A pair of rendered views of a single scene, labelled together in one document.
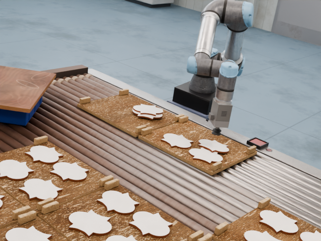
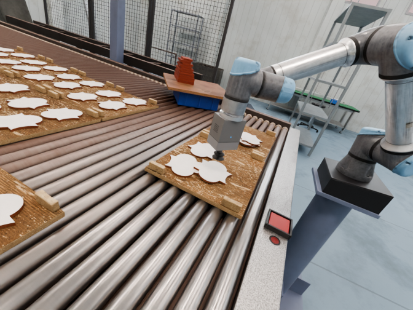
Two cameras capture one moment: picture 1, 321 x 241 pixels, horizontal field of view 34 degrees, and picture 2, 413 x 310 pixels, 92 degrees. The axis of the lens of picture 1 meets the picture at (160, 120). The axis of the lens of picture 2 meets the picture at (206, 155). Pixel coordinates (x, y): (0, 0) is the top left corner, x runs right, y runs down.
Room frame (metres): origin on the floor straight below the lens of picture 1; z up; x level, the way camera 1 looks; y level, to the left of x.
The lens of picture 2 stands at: (1.87, -0.81, 1.33)
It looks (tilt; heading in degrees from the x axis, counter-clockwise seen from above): 28 degrees down; 70
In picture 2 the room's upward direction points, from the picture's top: 15 degrees clockwise
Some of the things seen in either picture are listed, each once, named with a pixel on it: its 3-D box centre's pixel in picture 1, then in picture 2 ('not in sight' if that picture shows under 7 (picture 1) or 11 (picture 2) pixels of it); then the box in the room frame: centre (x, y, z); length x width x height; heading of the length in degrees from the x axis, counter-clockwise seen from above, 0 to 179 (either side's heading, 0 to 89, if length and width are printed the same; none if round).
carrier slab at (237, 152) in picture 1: (197, 144); (214, 165); (2.15, -0.18, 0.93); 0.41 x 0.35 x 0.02; 52
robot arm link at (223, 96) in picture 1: (224, 93); (234, 106); (2.13, -0.25, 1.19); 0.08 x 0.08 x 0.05
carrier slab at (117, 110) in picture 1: (131, 113); (241, 136); (2.40, 0.15, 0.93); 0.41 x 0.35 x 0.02; 51
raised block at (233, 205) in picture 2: (251, 149); (232, 204); (2.13, -0.42, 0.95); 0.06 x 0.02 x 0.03; 142
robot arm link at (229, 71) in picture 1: (228, 76); (243, 80); (2.13, -0.25, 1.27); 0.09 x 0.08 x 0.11; 174
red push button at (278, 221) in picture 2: (257, 143); (278, 223); (2.28, -0.47, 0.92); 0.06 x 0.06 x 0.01; 51
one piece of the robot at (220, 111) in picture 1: (218, 110); (225, 128); (2.12, -0.24, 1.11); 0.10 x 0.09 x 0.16; 104
